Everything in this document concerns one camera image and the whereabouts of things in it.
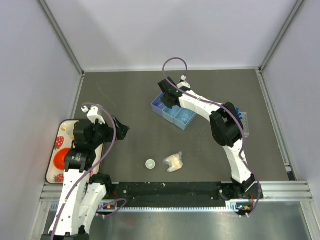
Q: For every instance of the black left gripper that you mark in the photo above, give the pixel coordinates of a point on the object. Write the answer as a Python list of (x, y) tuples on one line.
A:
[(110, 130)]

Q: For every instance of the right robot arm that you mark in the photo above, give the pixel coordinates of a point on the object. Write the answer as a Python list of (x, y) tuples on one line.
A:
[(227, 130)]

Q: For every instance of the small white plastic cup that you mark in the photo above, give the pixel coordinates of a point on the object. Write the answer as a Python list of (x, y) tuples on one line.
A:
[(150, 164)]

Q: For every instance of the blue compartment organizer box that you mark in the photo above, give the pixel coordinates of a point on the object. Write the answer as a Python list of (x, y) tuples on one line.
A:
[(170, 114)]

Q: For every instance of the clear acrylic test tube rack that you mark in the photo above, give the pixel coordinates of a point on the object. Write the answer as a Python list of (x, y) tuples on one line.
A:
[(245, 123)]

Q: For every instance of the clear bag of cotton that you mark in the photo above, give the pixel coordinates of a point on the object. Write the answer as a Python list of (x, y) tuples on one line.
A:
[(174, 162)]

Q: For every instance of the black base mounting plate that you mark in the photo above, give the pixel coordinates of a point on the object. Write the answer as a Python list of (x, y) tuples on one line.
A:
[(177, 194)]

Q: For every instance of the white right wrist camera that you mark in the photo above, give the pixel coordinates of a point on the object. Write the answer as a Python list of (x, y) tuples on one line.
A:
[(183, 84)]

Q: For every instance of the grey slotted cable duct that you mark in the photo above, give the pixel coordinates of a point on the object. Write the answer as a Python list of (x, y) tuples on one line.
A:
[(229, 207)]

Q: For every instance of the strawberry pattern tray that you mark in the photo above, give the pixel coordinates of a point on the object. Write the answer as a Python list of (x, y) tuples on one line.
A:
[(63, 143)]

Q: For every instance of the cream ceramic mug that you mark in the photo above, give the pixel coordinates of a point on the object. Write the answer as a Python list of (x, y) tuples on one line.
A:
[(68, 128)]

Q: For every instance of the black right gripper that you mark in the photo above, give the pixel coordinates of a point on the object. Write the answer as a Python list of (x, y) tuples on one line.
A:
[(163, 99)]

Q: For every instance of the orange plastic bowl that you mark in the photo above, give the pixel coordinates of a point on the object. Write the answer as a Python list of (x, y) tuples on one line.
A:
[(59, 158)]

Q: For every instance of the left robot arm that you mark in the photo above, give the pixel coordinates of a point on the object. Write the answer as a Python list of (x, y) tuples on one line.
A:
[(82, 192)]

